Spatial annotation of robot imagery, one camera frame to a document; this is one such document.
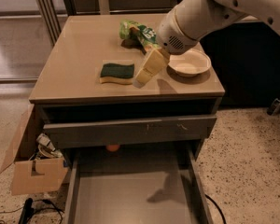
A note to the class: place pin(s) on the grey open middle drawer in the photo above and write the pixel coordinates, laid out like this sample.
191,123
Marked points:
136,185

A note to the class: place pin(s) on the clutter inside cardboard box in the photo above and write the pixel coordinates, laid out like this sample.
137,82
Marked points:
45,149

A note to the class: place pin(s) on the white paper bowl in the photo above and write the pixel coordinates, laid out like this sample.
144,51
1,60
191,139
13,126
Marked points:
190,64

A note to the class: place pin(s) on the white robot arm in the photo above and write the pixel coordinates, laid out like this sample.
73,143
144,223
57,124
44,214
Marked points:
191,20

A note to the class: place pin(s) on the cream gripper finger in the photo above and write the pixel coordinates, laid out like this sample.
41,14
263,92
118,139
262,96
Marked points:
155,60

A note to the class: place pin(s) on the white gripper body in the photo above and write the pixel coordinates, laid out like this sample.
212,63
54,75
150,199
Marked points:
172,37

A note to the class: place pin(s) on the cardboard box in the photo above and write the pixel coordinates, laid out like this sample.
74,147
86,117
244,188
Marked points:
31,176

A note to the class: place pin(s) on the grey drawer cabinet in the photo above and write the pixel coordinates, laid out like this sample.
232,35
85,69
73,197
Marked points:
69,88

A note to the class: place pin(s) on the grey top drawer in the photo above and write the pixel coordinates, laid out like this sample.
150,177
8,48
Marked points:
129,131

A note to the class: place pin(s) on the green and yellow sponge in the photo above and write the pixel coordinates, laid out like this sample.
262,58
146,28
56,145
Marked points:
117,73

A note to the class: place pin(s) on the black device on floor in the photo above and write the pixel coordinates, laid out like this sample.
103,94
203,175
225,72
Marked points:
26,212

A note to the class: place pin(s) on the orange ball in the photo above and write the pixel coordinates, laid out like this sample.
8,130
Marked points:
112,148

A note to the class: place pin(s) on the dark floor bracket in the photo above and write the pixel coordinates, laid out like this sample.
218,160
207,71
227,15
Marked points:
274,108

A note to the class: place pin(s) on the green snack bag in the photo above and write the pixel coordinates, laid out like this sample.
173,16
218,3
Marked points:
140,34

